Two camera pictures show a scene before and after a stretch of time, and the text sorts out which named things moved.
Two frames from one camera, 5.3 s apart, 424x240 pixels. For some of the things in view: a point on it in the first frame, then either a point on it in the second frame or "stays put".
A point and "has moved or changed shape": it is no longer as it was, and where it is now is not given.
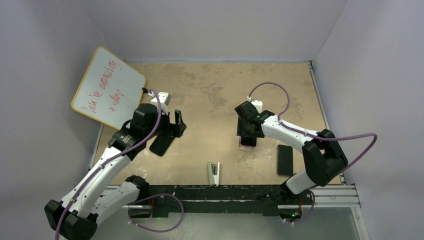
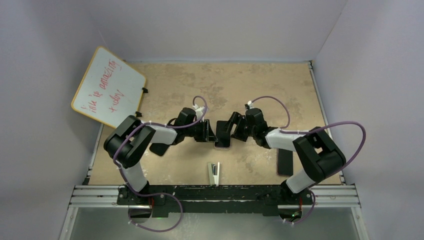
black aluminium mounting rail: [253, 200] stays put
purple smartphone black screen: [248, 141] has moved or changed shape
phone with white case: [247, 143] to [222, 148]
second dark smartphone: [284, 160] stays put
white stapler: [214, 169] stays put
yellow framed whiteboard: [110, 89] stays put
